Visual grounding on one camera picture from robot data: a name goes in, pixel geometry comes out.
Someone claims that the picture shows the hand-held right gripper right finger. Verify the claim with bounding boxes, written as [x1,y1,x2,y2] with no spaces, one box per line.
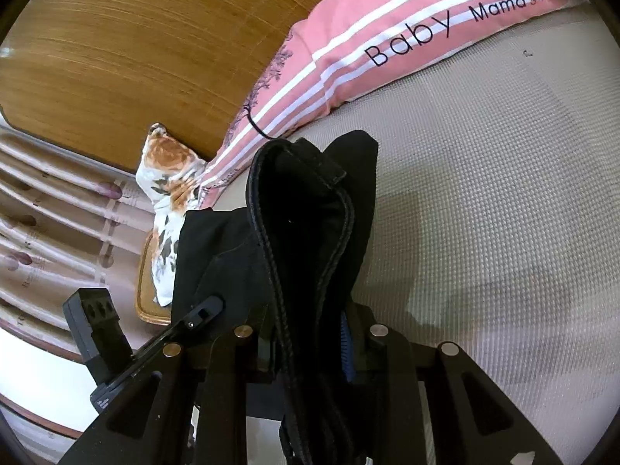
[339,303,565,465]

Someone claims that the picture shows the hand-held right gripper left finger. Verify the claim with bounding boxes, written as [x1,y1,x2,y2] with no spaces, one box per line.
[58,300,286,465]

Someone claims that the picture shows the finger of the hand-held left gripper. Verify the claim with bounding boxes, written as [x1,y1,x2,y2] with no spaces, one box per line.
[166,295,226,343]

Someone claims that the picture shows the black pants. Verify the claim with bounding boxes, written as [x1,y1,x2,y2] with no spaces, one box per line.
[170,130,379,465]

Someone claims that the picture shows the pink striped curtain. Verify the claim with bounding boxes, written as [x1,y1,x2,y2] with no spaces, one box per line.
[0,116,160,446]

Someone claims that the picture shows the floral pillow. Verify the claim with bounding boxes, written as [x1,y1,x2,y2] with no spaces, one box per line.
[136,123,207,308]

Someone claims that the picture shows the wooden headboard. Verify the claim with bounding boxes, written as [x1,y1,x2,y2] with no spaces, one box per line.
[0,0,374,175]

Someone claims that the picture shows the pink striped pillow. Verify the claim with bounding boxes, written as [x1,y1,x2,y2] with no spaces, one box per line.
[196,0,589,214]

